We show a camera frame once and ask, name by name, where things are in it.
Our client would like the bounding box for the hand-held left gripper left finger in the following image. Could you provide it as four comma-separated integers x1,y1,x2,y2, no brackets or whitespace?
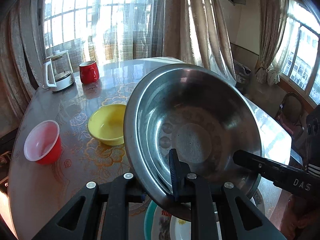
32,172,147,240

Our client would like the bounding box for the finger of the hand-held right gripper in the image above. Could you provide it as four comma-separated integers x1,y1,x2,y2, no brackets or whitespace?
232,149,308,181

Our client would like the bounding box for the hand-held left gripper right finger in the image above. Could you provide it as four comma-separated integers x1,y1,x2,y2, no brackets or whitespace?
169,149,288,240

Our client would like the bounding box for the teal plastic plate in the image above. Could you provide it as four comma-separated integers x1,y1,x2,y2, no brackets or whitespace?
144,200,160,240

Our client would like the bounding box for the large patterned plate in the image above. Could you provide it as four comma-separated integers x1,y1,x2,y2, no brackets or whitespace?
151,205,179,240

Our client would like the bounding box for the yellow plastic bowl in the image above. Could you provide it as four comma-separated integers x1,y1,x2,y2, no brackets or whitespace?
87,104,128,146

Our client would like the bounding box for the stainless steel bowl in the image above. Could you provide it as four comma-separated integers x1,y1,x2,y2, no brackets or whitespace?
124,64,265,220

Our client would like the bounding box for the red plastic bowl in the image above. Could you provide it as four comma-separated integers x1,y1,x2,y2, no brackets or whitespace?
24,120,62,165

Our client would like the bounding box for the person's right forearm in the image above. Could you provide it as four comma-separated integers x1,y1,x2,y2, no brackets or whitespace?
308,164,320,178

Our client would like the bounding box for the person's right hand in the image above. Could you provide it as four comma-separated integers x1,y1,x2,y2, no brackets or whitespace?
280,195,320,240

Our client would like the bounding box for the round-back metal chair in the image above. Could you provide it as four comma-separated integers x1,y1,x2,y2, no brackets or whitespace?
275,92,308,132

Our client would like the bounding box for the tied beige curtain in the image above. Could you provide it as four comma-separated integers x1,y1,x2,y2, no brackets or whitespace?
255,0,300,85

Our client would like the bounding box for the red mug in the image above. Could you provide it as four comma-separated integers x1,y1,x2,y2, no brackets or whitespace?
79,60,100,85

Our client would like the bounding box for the white glass electric kettle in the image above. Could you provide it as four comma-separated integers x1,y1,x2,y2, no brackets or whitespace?
42,50,76,92

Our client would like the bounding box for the beige velvet curtain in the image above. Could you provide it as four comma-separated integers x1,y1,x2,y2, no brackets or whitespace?
162,0,237,85
0,0,48,115

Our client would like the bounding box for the sheer white curtain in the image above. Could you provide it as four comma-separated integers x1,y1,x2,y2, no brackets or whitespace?
42,0,165,65

